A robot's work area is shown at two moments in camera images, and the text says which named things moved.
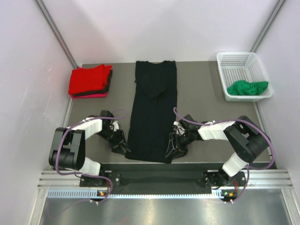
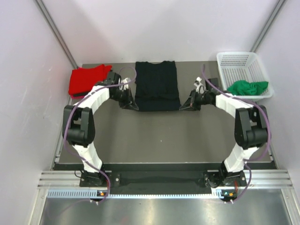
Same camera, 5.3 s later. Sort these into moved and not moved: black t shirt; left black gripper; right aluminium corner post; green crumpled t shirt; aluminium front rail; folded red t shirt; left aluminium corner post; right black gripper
Moved: right black gripper; black t shirt; left black gripper
Not moved: left aluminium corner post; right aluminium corner post; aluminium front rail; folded red t shirt; green crumpled t shirt
